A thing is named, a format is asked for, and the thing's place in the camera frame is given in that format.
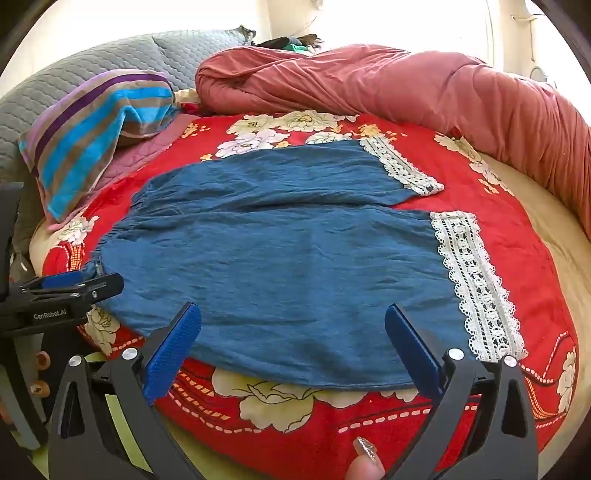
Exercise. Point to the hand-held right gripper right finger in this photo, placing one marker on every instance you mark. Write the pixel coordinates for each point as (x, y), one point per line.
(415, 350)

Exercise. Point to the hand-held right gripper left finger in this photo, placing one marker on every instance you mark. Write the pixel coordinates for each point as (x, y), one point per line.
(173, 350)

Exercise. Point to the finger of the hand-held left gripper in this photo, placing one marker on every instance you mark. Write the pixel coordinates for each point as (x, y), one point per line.
(92, 290)
(60, 280)

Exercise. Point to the blue pants with lace trim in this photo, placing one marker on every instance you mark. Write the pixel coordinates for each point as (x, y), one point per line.
(277, 258)

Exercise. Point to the striped towel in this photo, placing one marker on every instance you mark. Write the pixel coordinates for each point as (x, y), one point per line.
(92, 138)

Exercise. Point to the pink quilted pad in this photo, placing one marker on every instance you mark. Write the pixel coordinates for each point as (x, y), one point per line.
(134, 157)

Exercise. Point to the red floral blanket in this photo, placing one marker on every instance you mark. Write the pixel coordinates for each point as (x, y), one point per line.
(521, 249)

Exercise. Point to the grey quilted pillow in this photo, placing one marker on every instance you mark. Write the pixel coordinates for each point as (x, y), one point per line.
(69, 69)

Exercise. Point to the pink-red duvet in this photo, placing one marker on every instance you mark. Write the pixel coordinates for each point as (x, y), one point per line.
(415, 83)

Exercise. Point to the pile of clothes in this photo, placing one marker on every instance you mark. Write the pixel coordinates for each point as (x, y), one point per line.
(286, 44)

